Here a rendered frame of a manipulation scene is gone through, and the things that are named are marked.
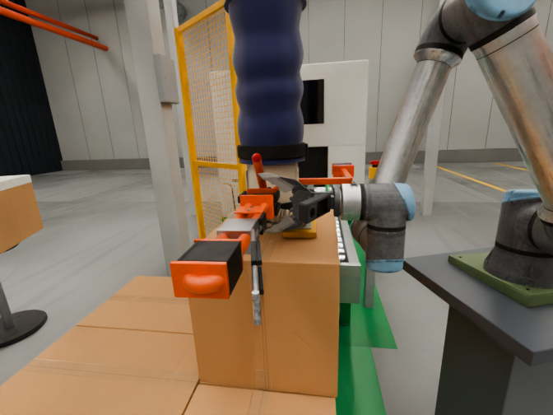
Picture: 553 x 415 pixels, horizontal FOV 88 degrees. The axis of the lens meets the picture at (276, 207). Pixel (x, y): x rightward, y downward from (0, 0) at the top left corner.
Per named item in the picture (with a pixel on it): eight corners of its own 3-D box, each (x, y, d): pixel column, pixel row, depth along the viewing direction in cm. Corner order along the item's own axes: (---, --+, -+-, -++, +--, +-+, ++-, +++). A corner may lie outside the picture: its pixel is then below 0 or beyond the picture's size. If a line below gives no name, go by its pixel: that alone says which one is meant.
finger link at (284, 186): (260, 172, 74) (290, 192, 75) (256, 175, 69) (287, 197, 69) (267, 161, 73) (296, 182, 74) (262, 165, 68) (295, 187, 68)
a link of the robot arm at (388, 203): (417, 228, 65) (420, 184, 63) (360, 228, 66) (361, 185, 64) (404, 217, 74) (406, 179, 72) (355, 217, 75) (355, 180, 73)
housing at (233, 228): (227, 239, 57) (225, 217, 56) (261, 240, 57) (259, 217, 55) (216, 254, 51) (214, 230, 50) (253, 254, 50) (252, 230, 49)
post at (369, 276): (362, 302, 210) (369, 166, 184) (372, 302, 209) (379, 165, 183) (364, 308, 204) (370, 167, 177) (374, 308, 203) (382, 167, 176)
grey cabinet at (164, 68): (173, 104, 215) (168, 60, 208) (180, 104, 215) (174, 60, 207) (159, 102, 196) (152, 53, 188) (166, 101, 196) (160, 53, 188)
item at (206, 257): (198, 267, 45) (195, 238, 44) (243, 268, 44) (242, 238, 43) (174, 297, 37) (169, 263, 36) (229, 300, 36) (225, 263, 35)
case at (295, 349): (250, 279, 141) (245, 201, 131) (332, 283, 134) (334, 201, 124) (199, 381, 84) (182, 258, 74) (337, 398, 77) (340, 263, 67)
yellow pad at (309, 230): (290, 207, 116) (290, 195, 115) (315, 207, 115) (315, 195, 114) (282, 238, 84) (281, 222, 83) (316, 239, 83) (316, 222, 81)
